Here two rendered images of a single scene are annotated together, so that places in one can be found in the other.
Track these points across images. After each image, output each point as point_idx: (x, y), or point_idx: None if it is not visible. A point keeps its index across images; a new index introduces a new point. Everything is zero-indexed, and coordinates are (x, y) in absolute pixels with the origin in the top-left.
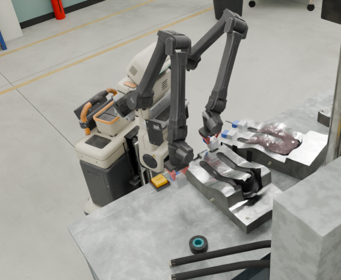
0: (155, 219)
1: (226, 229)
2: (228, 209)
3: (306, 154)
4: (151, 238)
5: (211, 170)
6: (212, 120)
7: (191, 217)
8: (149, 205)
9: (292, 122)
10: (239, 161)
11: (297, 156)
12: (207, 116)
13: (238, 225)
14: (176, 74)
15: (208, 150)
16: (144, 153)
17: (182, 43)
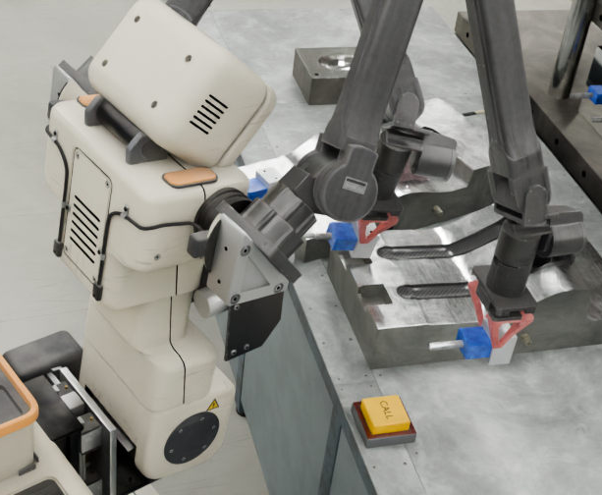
0: (529, 480)
1: None
2: (583, 320)
3: (480, 145)
4: None
5: (438, 291)
6: (434, 146)
7: (549, 408)
8: (465, 477)
9: (284, 131)
10: (433, 238)
11: (481, 157)
12: (413, 145)
13: None
14: (512, 11)
15: (345, 266)
16: (175, 425)
17: None
